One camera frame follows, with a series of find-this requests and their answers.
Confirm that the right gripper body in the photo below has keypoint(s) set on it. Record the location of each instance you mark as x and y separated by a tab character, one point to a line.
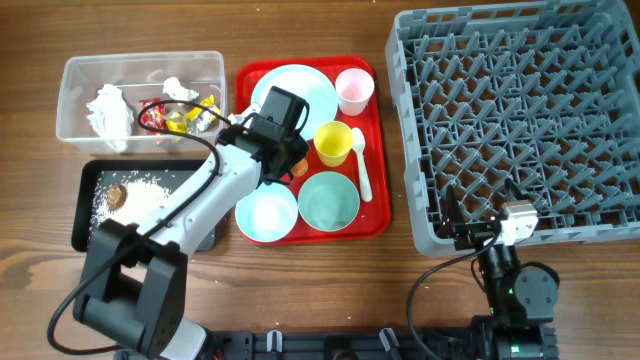
474	236

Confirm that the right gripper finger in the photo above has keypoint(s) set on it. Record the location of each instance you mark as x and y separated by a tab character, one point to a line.
513	194
453	223

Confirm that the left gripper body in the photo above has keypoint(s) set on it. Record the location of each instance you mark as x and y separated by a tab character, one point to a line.
297	148

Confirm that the orange carrot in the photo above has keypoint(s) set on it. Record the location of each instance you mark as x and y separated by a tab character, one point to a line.
300	168

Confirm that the yellow plastic cup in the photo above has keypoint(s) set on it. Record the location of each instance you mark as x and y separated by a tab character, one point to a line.
333	141

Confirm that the light blue bowl with rice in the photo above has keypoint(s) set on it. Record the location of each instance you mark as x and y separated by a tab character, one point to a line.
268	214

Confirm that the yellow snack wrapper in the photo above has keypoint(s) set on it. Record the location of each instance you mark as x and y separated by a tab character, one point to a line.
196	120

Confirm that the pink white cup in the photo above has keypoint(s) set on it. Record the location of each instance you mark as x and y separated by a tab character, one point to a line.
354	87

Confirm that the small white tissue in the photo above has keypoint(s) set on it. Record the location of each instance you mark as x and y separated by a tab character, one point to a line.
173	88

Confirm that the red strawberry candy wrapper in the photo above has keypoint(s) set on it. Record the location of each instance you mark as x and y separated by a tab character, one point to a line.
153	118

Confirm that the brown food piece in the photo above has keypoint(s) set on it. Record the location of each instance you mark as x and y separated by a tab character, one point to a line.
116	196

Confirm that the large white tissue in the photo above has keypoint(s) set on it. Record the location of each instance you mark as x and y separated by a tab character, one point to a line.
110	117

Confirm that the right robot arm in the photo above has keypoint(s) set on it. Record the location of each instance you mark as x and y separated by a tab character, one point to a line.
521	296

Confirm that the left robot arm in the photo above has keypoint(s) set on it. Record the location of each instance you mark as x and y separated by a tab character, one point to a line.
133	284

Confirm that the gray dishwasher rack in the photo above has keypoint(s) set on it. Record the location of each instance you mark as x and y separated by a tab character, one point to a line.
544	94

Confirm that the red serving tray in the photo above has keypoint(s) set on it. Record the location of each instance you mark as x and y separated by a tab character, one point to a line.
374	216

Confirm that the light blue plate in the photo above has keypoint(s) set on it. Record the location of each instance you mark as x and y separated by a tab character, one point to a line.
307	83

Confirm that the white plastic spoon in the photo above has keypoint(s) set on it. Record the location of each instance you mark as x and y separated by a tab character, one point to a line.
358	147

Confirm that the clear plastic storage bin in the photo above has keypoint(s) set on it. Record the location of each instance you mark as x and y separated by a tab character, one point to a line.
139	76

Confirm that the white rice pile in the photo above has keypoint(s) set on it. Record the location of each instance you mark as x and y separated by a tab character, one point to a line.
142	193

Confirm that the black rectangular tray bin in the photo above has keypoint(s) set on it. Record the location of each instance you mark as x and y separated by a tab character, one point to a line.
173	173

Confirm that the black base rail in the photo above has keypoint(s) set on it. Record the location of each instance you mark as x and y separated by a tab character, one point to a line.
325	345

